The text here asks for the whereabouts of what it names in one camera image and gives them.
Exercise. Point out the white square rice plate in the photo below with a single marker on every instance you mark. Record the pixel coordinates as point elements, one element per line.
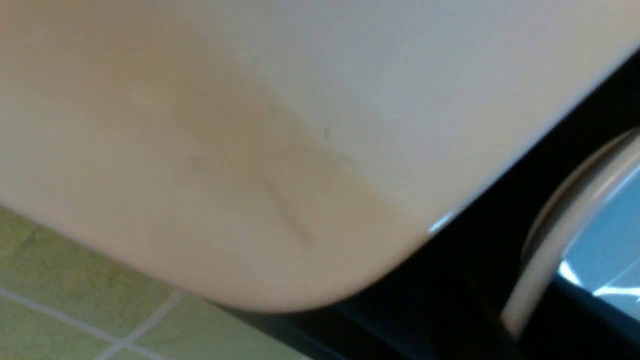
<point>281,155</point>

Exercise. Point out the green checkered tablecloth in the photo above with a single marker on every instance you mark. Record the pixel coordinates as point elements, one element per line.
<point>62,301</point>

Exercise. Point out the small white bowl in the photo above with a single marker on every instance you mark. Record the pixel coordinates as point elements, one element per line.
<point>572,206</point>

